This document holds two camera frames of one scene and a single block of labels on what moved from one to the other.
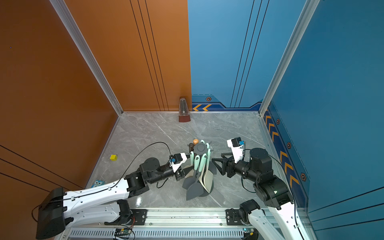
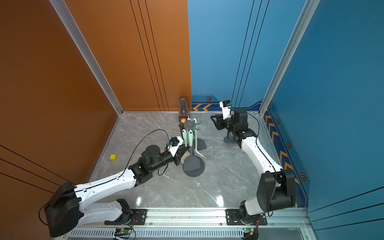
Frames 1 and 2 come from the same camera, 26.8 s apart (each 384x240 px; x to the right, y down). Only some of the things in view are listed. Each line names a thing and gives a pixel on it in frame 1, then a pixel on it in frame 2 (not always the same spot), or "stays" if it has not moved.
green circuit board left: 122,232 stays
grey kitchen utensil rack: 201,148 → 191,124
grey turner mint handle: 195,188 → 201,144
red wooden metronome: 183,113 stays
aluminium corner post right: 309,8 stays
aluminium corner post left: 65,15 stays
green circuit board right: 248,230 stays
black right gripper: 230,163 → 220,122
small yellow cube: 113,157 stays
